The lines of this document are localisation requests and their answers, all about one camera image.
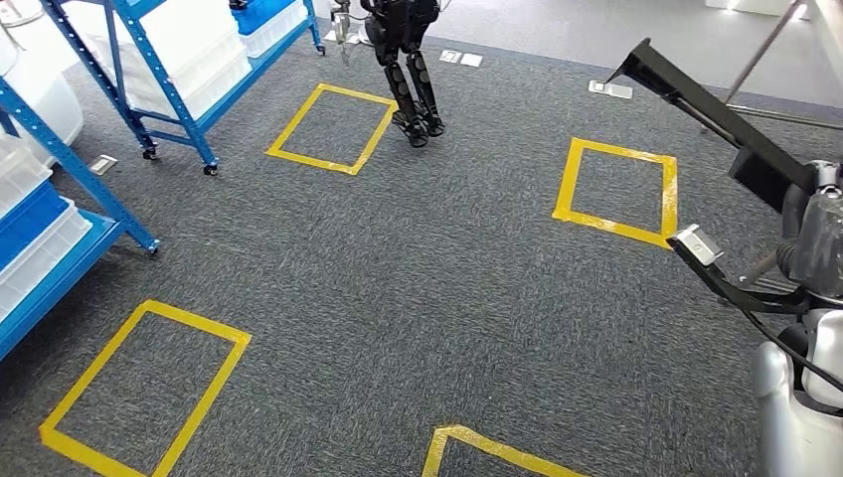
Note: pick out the black plastic panel part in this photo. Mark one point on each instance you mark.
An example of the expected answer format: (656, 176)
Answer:
(698, 99)

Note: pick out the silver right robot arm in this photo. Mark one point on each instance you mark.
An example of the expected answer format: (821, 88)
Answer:
(790, 428)

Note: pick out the blue metal shelf rack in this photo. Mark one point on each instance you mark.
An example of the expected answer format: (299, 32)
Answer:
(165, 84)
(99, 191)

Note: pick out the black humanoid robot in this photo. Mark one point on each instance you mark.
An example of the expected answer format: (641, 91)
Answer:
(402, 85)

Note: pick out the yellow floor tape square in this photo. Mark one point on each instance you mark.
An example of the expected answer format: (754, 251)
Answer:
(435, 454)
(355, 97)
(668, 197)
(197, 324)

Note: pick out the blue plastic crate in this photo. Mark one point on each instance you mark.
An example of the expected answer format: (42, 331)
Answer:
(263, 13)
(26, 224)

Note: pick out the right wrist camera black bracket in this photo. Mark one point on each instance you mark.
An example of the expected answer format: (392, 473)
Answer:
(698, 243)

